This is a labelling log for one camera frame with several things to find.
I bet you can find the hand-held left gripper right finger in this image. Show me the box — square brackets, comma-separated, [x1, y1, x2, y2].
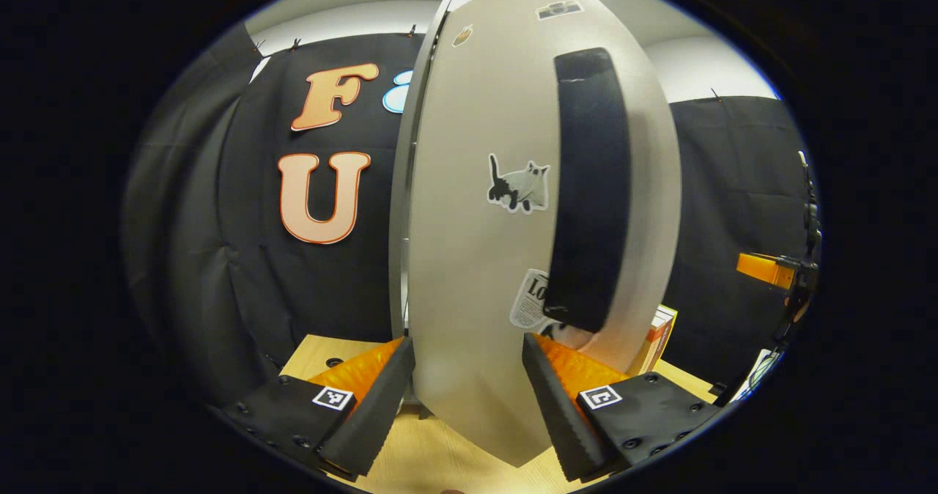
[520, 333, 725, 484]

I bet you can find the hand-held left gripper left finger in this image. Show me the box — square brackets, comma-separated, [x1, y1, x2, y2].
[211, 336, 418, 480]

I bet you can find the white cabinet door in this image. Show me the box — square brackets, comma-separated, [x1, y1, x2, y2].
[407, 0, 684, 471]

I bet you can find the white shoe cabinet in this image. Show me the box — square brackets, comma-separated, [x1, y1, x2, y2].
[387, 0, 484, 407]

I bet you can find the white and orange book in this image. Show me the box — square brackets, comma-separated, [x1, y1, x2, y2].
[630, 303, 679, 377]

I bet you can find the black backdrop cloth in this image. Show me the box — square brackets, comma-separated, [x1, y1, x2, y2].
[121, 21, 821, 407]

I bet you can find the black left door handle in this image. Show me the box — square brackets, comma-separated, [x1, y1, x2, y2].
[544, 47, 632, 335]

